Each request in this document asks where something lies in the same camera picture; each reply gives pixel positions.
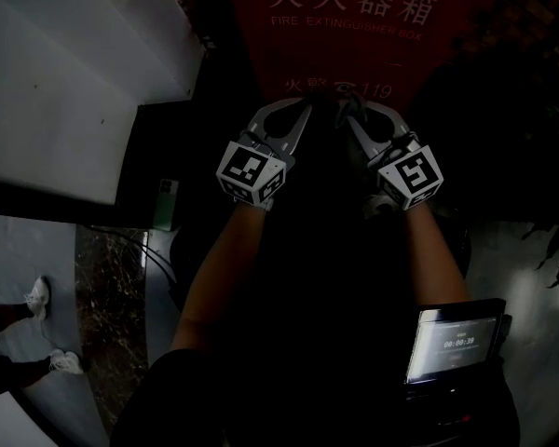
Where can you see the person's right forearm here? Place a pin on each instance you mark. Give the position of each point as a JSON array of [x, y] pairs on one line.
[[435, 259]]

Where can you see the person's white sneaker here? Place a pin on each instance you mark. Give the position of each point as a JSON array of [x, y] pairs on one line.
[[378, 207]]

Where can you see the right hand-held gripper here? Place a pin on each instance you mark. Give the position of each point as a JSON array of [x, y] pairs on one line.
[[412, 175]]

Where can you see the black timer display phone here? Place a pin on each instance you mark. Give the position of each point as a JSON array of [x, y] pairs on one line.
[[452, 345]]

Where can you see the green leafy plant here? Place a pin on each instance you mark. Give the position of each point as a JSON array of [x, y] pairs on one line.
[[517, 133]]

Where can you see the green phone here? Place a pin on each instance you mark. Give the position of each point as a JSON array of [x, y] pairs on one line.
[[166, 205]]

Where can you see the red fire extinguisher box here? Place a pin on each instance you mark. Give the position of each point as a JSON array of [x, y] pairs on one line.
[[354, 54]]

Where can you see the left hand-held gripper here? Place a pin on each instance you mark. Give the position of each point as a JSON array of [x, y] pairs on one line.
[[249, 170]]

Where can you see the person's left forearm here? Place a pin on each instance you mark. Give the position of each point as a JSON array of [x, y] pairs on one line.
[[219, 277]]

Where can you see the person's black shirt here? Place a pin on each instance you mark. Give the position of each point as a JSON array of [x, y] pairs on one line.
[[261, 408]]

